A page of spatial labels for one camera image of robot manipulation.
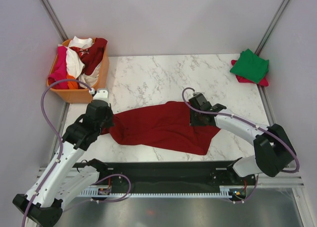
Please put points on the cream t-shirt in basket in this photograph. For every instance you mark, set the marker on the cream t-shirt in basket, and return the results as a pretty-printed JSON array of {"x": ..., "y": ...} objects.
[{"x": 91, "y": 79}]

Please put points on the aluminium frame post right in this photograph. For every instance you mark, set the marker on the aluminium frame post right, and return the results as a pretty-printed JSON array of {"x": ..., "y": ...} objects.
[{"x": 272, "y": 25}]

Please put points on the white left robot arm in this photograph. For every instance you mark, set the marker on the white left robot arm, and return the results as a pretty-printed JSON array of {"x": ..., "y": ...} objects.
[{"x": 46, "y": 200}]

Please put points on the white t-shirt in basket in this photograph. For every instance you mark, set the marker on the white t-shirt in basket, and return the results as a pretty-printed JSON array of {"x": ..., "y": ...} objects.
[{"x": 74, "y": 65}]

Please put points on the pink t-shirt in basket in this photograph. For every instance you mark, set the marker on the pink t-shirt in basket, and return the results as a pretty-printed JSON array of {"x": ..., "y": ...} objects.
[{"x": 60, "y": 71}]

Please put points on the orange t-shirt in basket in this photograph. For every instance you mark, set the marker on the orange t-shirt in basket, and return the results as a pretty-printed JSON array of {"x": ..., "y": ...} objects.
[{"x": 72, "y": 85}]

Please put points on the dark red t-shirt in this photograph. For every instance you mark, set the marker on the dark red t-shirt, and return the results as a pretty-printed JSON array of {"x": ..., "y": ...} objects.
[{"x": 165, "y": 126}]

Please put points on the orange plastic basket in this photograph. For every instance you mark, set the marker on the orange plastic basket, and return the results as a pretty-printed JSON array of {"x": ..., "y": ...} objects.
[{"x": 80, "y": 95}]

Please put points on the green folded t-shirt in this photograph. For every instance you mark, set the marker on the green folded t-shirt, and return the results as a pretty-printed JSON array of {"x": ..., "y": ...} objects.
[{"x": 250, "y": 66}]

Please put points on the aluminium frame post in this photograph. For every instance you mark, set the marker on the aluminium frame post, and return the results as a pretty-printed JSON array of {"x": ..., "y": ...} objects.
[
  {"x": 54, "y": 19},
  {"x": 272, "y": 25}
]

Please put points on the pink folded t-shirt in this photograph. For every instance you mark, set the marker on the pink folded t-shirt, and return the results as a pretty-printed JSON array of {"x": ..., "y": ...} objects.
[{"x": 240, "y": 79}]

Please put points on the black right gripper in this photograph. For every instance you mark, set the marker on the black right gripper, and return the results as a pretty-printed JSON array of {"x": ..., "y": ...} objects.
[{"x": 192, "y": 122}]

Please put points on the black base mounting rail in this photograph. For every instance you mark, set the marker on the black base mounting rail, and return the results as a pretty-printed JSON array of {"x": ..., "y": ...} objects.
[{"x": 169, "y": 176}]

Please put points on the dark red shirt in basket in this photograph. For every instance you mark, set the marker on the dark red shirt in basket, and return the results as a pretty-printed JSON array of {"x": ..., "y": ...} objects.
[{"x": 91, "y": 57}]

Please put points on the white slotted cable duct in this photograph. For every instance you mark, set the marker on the white slotted cable duct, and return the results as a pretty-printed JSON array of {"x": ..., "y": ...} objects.
[{"x": 96, "y": 192}]

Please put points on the aluminium frame post left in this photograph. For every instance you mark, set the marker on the aluminium frame post left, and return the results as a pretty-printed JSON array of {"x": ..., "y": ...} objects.
[{"x": 54, "y": 19}]

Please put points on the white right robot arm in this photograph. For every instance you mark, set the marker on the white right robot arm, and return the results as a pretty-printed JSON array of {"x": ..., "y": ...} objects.
[{"x": 272, "y": 147}]

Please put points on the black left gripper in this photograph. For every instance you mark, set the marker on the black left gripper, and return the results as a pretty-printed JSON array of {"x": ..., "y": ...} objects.
[{"x": 110, "y": 123}]

